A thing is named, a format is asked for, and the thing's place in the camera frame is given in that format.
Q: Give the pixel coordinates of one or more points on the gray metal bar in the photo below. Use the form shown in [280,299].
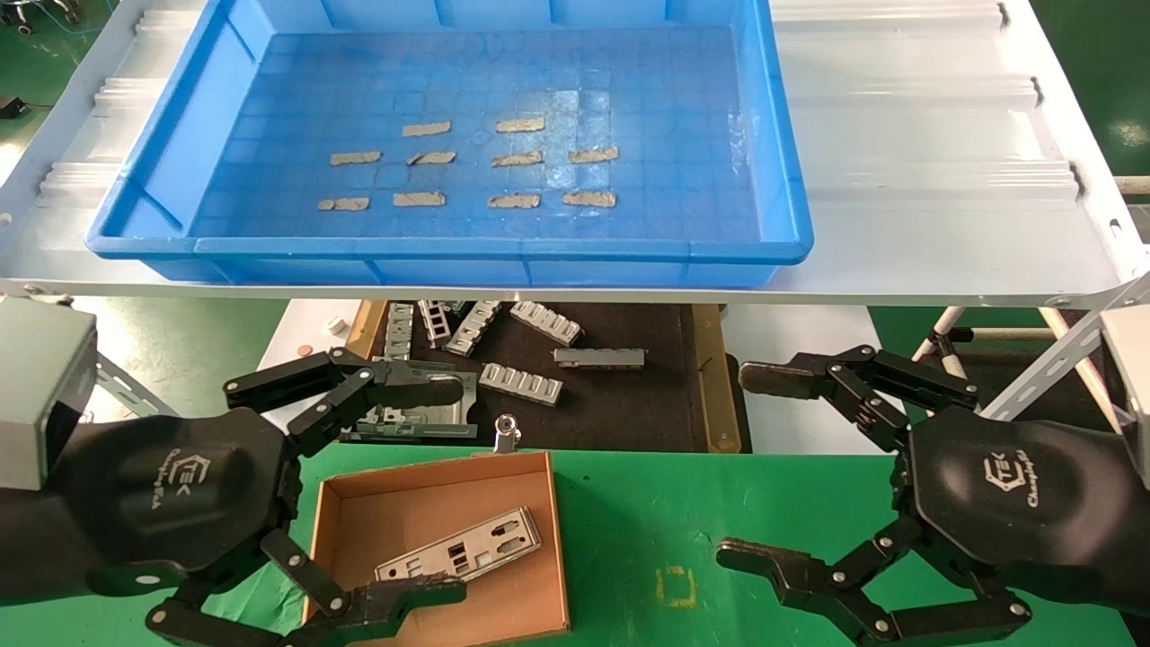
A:
[599,358]

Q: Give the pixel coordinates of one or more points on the silver metal I/O shield plate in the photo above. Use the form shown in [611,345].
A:
[490,550]

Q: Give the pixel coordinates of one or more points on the white shelf board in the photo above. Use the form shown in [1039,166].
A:
[898,135]

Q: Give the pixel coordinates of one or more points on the small white cylinder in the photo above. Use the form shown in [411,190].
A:
[337,325]

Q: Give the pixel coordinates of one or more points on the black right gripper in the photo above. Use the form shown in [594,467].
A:
[1033,503]

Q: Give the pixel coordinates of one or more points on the brown cardboard box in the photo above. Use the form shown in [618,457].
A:
[395,512]

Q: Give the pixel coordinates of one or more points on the gray slotted steel post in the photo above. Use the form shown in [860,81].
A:
[126,386]
[1060,355]

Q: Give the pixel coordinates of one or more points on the gray left wrist camera box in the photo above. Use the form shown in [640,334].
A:
[36,386]

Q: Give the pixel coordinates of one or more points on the gray slotted metal bracket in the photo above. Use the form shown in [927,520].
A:
[399,331]
[436,322]
[473,325]
[521,384]
[546,322]

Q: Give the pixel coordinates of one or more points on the black tray of parts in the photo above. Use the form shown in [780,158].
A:
[714,377]

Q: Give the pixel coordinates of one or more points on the white pipe with black joint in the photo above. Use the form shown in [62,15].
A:
[939,331]

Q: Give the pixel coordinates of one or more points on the blue plastic tray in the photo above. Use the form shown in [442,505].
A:
[674,135]

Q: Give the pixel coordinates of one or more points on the black chair caster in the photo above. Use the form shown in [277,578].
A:
[18,20]
[70,11]

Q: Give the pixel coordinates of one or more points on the small black floor device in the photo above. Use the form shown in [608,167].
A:
[11,108]

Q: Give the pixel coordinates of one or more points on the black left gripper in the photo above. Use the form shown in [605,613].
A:
[171,494]

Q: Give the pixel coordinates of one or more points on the silver binder clip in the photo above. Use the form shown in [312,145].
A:
[508,436]

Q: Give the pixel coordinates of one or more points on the cream horizontal pipe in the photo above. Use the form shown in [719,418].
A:
[1134,184]

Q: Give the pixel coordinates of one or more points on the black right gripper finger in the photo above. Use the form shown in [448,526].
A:
[791,377]

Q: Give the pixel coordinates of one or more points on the large gray metal bracket plate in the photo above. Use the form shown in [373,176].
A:
[440,422]

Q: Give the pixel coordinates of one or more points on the cream pipe frame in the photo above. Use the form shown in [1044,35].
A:
[1101,395]

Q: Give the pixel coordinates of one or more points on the large green table cloth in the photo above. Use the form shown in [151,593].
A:
[629,521]

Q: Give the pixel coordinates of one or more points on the black mat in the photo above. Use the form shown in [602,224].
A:
[620,404]

